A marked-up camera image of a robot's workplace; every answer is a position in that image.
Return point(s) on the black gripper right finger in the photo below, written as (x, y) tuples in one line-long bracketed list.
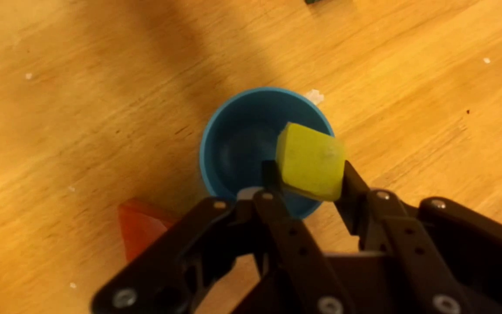
[(402, 233)]

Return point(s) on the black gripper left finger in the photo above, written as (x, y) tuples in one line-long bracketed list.
[(287, 233)]

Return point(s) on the yellow cube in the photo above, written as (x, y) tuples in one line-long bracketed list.
[(311, 161)]

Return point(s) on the blue cup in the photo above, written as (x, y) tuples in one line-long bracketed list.
[(240, 146)]

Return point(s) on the white tape piece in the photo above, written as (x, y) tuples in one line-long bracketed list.
[(317, 97)]

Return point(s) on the red triangular block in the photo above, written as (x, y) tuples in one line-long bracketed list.
[(141, 228)]

